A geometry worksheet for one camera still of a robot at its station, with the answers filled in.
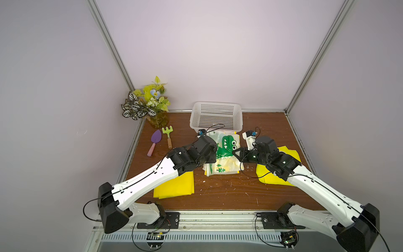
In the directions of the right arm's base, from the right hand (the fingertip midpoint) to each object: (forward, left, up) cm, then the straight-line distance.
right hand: (233, 150), depth 73 cm
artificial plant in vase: (+32, +49, +2) cm, 59 cm away
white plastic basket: (+43, +1, -22) cm, 48 cm away
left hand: (-2, +7, 0) cm, 8 cm away
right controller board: (-32, -25, -24) cm, 47 cm away
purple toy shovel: (+22, +49, -22) cm, 58 cm away
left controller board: (-33, +36, -24) cm, 55 cm away
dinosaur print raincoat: (-5, +3, -4) cm, 7 cm away
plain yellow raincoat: (-11, +26, -21) cm, 35 cm away
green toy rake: (+26, +41, -20) cm, 53 cm away
